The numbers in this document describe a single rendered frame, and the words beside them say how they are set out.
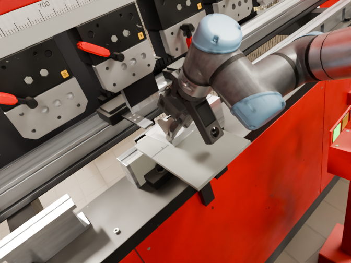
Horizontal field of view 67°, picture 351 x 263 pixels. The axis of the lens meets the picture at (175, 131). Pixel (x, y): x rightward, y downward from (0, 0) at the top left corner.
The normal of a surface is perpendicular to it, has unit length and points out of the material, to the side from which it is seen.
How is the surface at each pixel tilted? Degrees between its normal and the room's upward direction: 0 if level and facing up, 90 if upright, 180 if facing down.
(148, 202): 0
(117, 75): 90
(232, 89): 61
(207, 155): 0
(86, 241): 0
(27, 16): 90
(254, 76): 37
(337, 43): 49
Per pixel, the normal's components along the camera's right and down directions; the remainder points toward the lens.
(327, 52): -0.92, 0.08
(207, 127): 0.53, -0.04
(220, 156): -0.28, -0.78
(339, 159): -0.70, 0.56
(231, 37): 0.22, -0.45
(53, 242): 0.62, 0.30
